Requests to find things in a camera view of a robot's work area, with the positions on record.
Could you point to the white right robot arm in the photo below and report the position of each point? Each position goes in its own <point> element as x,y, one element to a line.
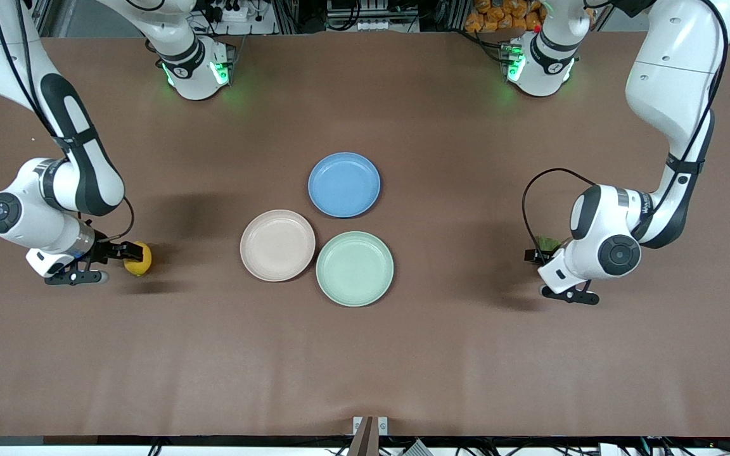
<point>80,164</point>

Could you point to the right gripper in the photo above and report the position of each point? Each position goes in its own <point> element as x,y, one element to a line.
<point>106,249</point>

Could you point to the pink plate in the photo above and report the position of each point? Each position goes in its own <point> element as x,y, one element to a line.
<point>277,246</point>

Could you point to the bag of orange items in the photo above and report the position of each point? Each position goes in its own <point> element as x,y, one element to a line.
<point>498,16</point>

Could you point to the green lettuce leaf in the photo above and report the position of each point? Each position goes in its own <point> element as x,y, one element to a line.
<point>549,244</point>

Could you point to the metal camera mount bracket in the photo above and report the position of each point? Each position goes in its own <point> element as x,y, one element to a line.
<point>370,437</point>

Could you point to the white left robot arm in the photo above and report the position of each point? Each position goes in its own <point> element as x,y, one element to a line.
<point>669,76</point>

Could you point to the white power strip with plugs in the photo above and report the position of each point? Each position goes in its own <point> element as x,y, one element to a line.
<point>238,11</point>

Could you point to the blue plate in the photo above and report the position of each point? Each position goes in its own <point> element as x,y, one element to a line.
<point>344,185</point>

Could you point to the white socket strip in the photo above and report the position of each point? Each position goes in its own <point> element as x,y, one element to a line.
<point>387,26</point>

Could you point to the brown table cover sheet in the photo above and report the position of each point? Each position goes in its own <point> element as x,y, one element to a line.
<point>466,354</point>

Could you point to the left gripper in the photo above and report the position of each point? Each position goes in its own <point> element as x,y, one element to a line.
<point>535,256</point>

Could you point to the light green plate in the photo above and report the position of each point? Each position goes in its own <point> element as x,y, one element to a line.
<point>355,269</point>

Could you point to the yellow lemon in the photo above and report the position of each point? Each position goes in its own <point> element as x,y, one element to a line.
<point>139,268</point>

